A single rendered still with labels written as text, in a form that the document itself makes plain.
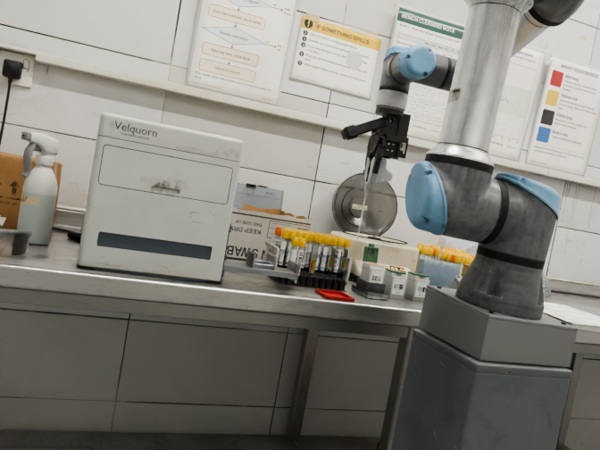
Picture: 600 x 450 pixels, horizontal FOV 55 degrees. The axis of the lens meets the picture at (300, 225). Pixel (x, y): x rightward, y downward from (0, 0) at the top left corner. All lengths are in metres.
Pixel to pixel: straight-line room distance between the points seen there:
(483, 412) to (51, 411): 1.33
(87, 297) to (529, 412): 0.81
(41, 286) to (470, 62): 0.84
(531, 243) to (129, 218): 0.73
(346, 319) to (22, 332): 1.00
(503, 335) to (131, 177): 0.73
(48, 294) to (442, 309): 0.73
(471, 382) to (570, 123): 1.63
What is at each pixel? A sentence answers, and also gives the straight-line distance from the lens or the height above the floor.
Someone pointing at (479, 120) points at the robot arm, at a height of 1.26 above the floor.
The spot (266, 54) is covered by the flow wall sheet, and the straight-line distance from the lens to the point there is 1.87.
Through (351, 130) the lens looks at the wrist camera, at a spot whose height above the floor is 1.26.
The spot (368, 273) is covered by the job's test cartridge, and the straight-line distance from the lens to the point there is 1.37.
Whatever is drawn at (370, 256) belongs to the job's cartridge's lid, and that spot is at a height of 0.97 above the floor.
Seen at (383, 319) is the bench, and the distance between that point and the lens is 1.30.
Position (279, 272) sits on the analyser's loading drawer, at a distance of 1.24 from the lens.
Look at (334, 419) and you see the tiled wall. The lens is 2.15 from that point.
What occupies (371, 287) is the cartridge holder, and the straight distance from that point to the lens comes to 1.37.
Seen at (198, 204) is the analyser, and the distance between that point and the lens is 1.16.
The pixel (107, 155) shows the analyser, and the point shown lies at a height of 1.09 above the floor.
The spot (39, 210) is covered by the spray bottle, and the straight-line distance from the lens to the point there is 1.37.
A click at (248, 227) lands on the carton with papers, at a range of 1.50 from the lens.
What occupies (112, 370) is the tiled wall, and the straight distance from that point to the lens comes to 1.90.
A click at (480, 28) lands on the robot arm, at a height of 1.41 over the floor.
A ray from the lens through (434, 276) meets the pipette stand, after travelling 1.53.
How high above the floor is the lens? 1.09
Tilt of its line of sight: 3 degrees down
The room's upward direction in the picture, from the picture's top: 10 degrees clockwise
